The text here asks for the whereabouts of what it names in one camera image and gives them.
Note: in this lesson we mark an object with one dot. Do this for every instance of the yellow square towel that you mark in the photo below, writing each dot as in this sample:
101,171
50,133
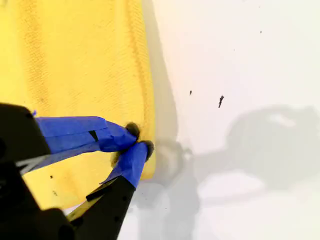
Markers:
75,62

